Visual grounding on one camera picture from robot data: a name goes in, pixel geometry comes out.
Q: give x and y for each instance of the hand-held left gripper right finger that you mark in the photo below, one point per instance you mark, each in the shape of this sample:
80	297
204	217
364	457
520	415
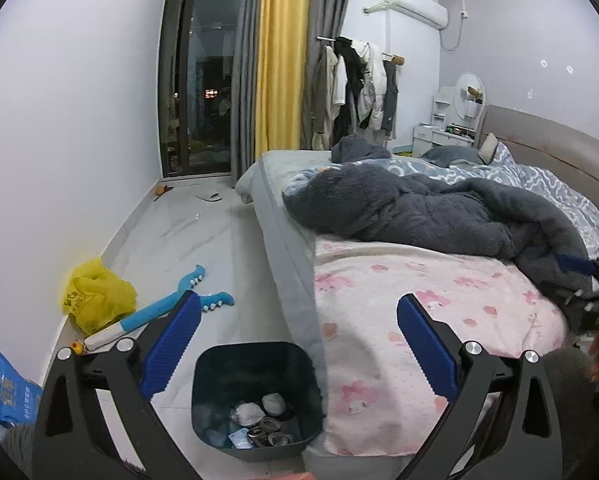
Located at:
426	350

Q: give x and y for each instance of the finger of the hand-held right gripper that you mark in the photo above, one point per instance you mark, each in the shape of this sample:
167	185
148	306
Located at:
574	263
597	295

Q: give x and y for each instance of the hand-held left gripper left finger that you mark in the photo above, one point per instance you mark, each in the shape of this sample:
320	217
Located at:
175	340

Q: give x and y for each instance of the dark teal trash bin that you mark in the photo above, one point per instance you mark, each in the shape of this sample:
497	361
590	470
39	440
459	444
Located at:
219	375

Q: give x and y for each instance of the white fluffy sock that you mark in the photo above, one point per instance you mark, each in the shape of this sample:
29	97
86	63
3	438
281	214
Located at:
247	412

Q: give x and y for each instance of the white tissue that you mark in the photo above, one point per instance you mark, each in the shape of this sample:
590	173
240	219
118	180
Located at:
273	402

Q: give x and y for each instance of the blue forked toy stick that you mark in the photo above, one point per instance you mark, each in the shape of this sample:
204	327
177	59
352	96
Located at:
154	312

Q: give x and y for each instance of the pink printed blanket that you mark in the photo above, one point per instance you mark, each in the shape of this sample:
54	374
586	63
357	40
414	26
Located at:
379	320

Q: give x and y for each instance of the yellow plastic bag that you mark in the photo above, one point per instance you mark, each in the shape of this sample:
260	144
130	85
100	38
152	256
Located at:
97	300

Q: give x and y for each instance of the blue wavy patterned duvet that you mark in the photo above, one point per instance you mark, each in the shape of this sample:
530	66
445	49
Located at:
544	180

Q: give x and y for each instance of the small yellow duck toy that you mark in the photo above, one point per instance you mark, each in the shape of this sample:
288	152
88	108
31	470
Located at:
77	348

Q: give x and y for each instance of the bed with grey headboard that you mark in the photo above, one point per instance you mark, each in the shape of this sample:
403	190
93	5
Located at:
554	135

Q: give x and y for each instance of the beige pillow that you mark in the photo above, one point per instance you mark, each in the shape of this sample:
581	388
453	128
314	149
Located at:
488	149

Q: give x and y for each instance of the white slipper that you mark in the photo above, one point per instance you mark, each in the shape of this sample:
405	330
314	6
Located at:
209	196

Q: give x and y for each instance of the small orange black object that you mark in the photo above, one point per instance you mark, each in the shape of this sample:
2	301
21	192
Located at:
163	193

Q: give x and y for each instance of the dark grey pillow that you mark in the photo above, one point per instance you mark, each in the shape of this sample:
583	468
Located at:
449	155

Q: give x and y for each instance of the blue plastic packet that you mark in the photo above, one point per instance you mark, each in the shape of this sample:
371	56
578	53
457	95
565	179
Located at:
9	385

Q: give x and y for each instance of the round white mirror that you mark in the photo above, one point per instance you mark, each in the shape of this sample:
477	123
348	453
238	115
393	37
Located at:
469	112

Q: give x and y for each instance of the grey fleece clothing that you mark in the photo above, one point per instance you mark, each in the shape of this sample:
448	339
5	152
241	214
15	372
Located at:
19	450

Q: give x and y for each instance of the white vanity table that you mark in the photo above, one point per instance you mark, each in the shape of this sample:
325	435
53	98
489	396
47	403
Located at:
424	137

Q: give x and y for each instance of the dark grey vest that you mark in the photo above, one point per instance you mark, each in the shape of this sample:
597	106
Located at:
390	100

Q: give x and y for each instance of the white puffer jacket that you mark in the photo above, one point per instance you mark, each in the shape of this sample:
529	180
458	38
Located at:
374	90

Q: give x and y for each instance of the clothes hanging rod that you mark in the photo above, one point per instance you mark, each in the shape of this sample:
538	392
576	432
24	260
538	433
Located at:
397	59

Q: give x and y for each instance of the dark framed glass door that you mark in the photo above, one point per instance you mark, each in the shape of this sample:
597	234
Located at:
204	70

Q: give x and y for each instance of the grey green coat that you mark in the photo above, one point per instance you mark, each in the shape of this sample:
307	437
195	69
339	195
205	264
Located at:
322	95

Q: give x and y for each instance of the white shirt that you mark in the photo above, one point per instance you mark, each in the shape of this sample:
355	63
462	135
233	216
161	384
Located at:
339	85

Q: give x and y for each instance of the black jacket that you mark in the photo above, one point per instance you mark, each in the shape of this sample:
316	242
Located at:
352	65

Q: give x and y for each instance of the yellow curtain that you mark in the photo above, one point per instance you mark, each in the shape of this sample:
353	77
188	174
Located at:
282	60

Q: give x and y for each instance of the white air conditioner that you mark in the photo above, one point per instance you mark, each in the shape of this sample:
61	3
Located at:
409	10

